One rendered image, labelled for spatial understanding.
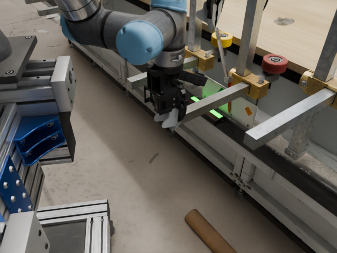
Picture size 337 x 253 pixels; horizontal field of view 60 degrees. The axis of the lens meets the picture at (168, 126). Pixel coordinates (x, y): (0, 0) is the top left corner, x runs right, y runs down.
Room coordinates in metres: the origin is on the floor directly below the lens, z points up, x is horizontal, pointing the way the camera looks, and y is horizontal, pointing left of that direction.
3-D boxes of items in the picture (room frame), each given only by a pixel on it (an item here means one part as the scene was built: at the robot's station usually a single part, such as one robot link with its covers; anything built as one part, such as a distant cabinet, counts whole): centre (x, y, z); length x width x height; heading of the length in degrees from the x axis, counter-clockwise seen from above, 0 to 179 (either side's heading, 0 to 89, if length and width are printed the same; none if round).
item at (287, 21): (1.24, -0.49, 0.91); 0.09 x 0.07 x 0.02; 93
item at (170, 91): (0.63, 0.01, 0.96); 0.09 x 0.08 x 0.12; 126
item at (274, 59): (0.89, -0.35, 0.85); 0.08 x 0.08 x 0.11
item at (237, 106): (0.87, -0.21, 0.75); 0.26 x 0.01 x 0.10; 36
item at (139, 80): (0.98, -0.05, 0.84); 0.44 x 0.03 x 0.04; 126
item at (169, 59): (0.63, 0.00, 1.05); 0.08 x 0.08 x 0.05
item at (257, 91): (0.84, -0.26, 0.85); 0.14 x 0.06 x 0.05; 36
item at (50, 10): (1.78, 0.54, 0.80); 0.44 x 0.03 x 0.04; 126
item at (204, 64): (1.05, -0.11, 0.84); 0.14 x 0.06 x 0.05; 36
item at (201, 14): (0.88, -0.11, 1.05); 0.06 x 0.03 x 0.09; 57
